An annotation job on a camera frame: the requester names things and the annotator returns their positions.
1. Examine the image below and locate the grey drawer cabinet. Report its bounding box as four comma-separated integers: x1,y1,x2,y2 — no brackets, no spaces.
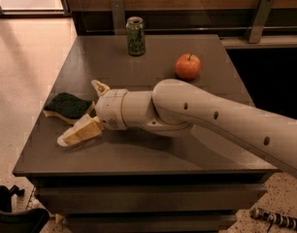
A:
14,35,274,233

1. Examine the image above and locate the red apple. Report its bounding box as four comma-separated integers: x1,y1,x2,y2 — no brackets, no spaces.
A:
175,53,201,81

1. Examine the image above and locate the right metal bracket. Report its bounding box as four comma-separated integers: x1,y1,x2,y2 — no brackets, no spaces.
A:
245,0,275,44

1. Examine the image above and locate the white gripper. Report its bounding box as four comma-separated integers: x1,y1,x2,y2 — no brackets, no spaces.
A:
57,80,127,147

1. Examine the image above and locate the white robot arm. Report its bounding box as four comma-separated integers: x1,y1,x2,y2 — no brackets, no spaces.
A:
57,79,297,178

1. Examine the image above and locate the black chair base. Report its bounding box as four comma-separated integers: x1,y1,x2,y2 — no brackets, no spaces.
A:
0,182,50,233

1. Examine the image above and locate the green soda can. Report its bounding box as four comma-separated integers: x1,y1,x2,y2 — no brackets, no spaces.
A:
126,17,146,56

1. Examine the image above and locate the left metal bracket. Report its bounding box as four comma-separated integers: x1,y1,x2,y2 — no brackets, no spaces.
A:
111,0,125,35

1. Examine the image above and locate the green and yellow sponge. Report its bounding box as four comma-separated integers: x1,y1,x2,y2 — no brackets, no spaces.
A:
43,92,95,124

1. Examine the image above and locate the metal bracket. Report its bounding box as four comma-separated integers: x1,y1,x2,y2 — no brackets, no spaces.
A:
111,0,125,35
245,0,275,44

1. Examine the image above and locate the black and white striped tool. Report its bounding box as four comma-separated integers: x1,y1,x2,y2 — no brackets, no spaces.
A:
249,207,297,232

